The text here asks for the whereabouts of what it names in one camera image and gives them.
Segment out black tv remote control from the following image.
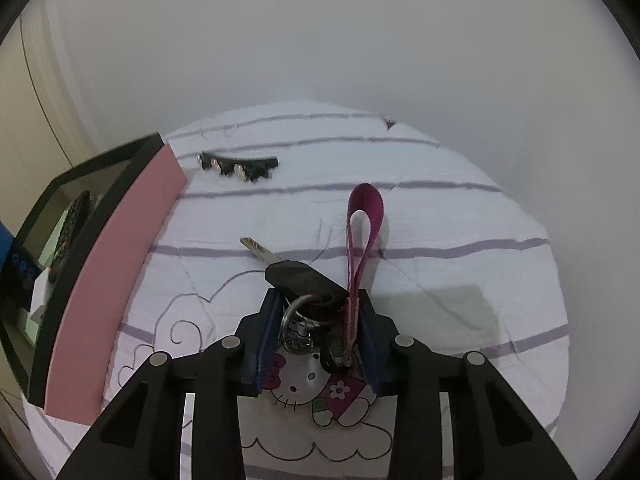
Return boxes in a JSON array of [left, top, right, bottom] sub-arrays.
[[48, 191, 92, 284]]

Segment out black hair clip with pearls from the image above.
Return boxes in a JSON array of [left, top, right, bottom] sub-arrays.
[[198, 152, 279, 182]]

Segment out blue and black steel tumbler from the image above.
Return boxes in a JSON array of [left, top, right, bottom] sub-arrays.
[[0, 224, 42, 311]]

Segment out white usb charger cube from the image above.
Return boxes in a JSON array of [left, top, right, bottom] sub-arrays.
[[17, 268, 51, 346]]

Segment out pink box with black rim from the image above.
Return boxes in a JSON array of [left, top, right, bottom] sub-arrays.
[[1, 133, 186, 425]]

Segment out pink keychain with keys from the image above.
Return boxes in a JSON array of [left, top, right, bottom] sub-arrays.
[[239, 183, 384, 428]]

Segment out white striped cloud tablecloth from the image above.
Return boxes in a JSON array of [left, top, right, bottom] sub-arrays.
[[24, 100, 573, 480]]

